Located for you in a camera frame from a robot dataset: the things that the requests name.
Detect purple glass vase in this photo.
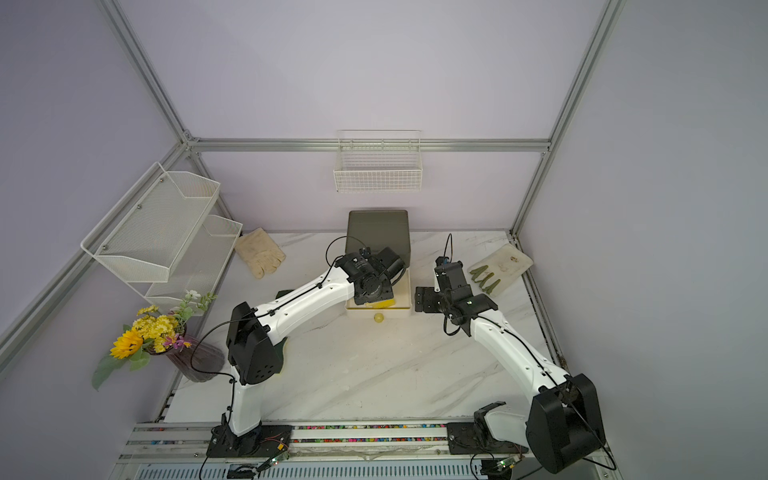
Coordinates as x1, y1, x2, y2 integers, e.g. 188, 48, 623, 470
163, 337, 225, 383

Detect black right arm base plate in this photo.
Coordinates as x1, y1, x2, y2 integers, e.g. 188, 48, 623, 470
446, 402, 529, 455

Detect yellow sunflower bouquet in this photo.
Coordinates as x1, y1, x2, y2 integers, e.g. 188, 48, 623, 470
91, 290, 217, 390

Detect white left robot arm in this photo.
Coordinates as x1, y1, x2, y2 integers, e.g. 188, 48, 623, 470
226, 247, 406, 437

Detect white wire wall basket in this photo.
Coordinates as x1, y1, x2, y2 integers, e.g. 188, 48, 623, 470
333, 129, 423, 194

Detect white mesh two-tier shelf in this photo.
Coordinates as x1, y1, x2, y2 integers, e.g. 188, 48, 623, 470
81, 163, 242, 311

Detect beige work glove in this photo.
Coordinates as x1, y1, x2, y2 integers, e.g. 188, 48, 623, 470
235, 228, 286, 279

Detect olive white yellow drawer cabinet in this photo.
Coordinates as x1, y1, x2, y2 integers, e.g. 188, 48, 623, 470
345, 210, 411, 268

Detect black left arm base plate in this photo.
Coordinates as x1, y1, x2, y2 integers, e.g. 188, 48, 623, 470
206, 421, 294, 458

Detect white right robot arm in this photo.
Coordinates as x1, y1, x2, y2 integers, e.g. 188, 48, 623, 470
414, 256, 606, 474

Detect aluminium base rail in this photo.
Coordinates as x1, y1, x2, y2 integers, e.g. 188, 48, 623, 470
107, 419, 625, 480

